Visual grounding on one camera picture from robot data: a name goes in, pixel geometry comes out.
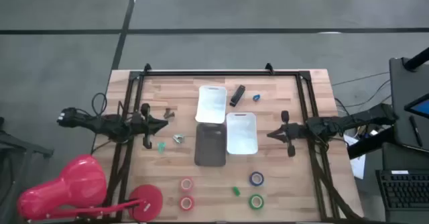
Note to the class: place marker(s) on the black aluminium table frame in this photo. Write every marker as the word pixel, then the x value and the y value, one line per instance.
pixel 218 73

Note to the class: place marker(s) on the grey translucent plastic bin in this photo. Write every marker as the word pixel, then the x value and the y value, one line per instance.
pixel 210 145

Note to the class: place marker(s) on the blue mini stapler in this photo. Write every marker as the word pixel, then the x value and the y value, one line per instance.
pixel 256 98

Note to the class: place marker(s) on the blue tape roll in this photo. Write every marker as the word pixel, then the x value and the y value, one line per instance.
pixel 250 179

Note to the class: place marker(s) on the red desk lamp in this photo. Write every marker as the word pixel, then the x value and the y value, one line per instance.
pixel 80 183

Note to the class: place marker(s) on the green tape roll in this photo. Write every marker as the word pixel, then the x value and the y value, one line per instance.
pixel 250 202

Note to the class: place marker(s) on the tablet with blue screen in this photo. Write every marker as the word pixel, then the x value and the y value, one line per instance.
pixel 420 107

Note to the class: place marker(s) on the dark staple remover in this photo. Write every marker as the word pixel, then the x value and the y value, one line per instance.
pixel 168 114

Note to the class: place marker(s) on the white plastic bin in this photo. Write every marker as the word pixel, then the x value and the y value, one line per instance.
pixel 241 133
pixel 211 105

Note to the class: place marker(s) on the black frame clamp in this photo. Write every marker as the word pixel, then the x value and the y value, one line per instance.
pixel 147 67
pixel 269 68

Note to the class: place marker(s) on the dark grey chair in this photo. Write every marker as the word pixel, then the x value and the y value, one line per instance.
pixel 20 147

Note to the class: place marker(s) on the dark grey cart top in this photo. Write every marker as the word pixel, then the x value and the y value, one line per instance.
pixel 402 93

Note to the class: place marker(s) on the green mini stapler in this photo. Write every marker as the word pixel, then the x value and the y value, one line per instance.
pixel 236 191

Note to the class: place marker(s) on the black stapler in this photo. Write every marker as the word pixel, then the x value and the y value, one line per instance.
pixel 237 96

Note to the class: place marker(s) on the black pen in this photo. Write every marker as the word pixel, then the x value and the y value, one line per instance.
pixel 416 130

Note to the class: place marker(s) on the pink tape roll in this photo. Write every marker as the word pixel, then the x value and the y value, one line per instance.
pixel 186 179
pixel 186 198

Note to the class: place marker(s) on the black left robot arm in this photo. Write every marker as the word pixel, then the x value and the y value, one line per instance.
pixel 100 123

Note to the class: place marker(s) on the black pole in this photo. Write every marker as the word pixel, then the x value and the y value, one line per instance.
pixel 417 60

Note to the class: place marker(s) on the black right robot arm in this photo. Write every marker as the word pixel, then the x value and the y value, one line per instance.
pixel 352 121

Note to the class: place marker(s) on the white paper sheet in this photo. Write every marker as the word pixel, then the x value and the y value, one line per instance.
pixel 358 163

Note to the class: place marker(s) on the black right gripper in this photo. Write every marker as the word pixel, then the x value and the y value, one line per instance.
pixel 296 131

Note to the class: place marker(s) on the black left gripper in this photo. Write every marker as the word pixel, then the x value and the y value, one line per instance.
pixel 140 123

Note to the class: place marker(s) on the black keyboard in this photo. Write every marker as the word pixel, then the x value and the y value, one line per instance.
pixel 402 190

